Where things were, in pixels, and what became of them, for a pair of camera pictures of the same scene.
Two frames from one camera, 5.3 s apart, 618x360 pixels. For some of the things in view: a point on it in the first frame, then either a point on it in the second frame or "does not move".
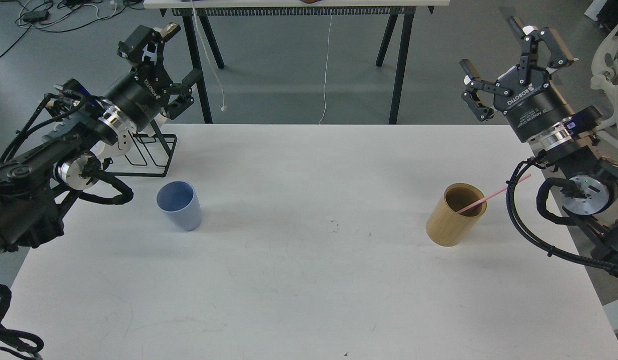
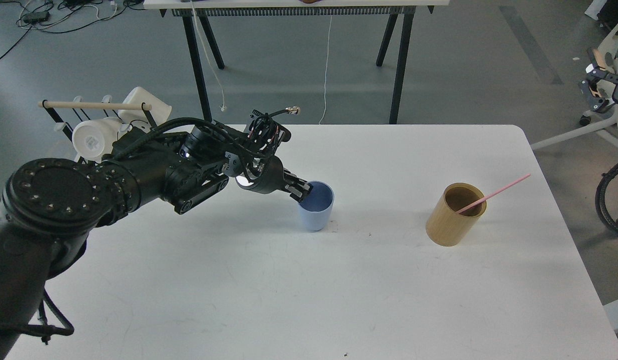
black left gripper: (139, 98) to (267, 174)
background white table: (195, 12) does not move
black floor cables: (69, 15) does not move
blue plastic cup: (179, 201) to (316, 208)
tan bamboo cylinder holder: (444, 226) does not move
